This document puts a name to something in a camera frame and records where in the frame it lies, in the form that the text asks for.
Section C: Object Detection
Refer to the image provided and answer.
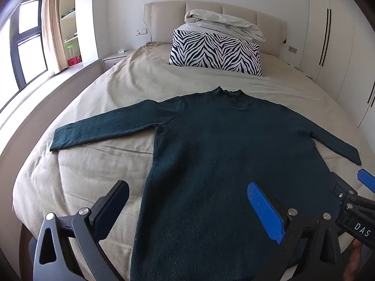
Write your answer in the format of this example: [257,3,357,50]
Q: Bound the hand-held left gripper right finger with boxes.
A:
[247,181,343,281]

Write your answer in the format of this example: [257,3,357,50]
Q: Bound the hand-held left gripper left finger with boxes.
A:
[32,180,130,281]

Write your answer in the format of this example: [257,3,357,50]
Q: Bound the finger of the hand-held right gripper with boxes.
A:
[331,172,356,201]
[357,168,375,194]

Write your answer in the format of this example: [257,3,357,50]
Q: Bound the dark teal knit sweater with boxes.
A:
[50,86,362,281]

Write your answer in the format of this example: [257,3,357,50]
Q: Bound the person's right hand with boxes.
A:
[343,239,368,281]

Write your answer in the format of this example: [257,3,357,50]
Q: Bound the bed with beige sheet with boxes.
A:
[12,41,362,281]

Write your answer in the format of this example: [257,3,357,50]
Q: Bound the white wardrobe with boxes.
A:
[299,0,375,129]

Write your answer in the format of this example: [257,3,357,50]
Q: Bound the white nightstand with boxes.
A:
[102,53,133,71]

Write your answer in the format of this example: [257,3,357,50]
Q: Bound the zebra print pillow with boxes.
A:
[169,29,263,77]

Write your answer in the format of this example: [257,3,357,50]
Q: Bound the black framed window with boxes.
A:
[8,0,49,92]

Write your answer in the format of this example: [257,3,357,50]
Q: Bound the beige curtain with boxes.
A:
[43,0,70,73]

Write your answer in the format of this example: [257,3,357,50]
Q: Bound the folded white duvet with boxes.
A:
[176,9,266,44]

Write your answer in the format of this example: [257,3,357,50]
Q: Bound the open wall shelf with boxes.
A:
[59,0,82,65]

